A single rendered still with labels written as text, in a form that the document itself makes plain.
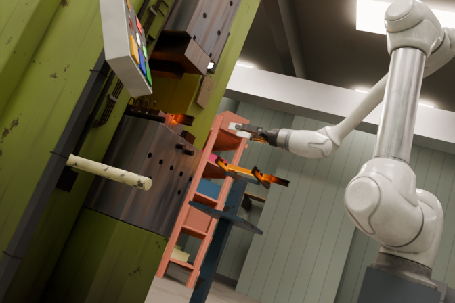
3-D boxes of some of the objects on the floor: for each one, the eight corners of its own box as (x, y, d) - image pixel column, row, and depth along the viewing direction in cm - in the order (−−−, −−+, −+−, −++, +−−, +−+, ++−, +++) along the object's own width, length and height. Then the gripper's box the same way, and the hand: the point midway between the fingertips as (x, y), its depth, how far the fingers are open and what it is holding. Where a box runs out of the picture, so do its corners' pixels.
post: (-16, 337, 140) (124, 39, 167) (-27, 337, 137) (117, 33, 164) (-23, 332, 143) (116, 38, 169) (-34, 332, 139) (110, 32, 166)
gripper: (268, 137, 177) (219, 128, 189) (286, 155, 193) (240, 145, 205) (274, 120, 179) (225, 111, 191) (291, 139, 195) (245, 130, 207)
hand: (238, 130), depth 197 cm, fingers open, 7 cm apart
